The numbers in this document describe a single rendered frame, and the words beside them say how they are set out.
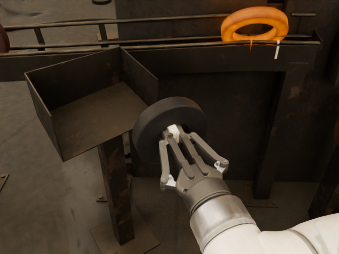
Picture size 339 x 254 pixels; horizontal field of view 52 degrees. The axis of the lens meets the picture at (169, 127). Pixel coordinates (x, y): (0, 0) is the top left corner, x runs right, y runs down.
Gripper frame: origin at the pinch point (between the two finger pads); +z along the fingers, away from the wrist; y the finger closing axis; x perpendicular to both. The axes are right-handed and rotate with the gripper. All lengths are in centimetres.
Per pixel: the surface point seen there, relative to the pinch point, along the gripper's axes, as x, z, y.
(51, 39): -83, 201, -19
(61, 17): -85, 240, -7
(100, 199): -74, 42, -14
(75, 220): -74, 35, -26
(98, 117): -13.7, 23.4, -11.2
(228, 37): -1.6, 31.0, 29.4
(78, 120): -14.1, 24.4, -16.3
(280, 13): 7.2, 23.8, 39.4
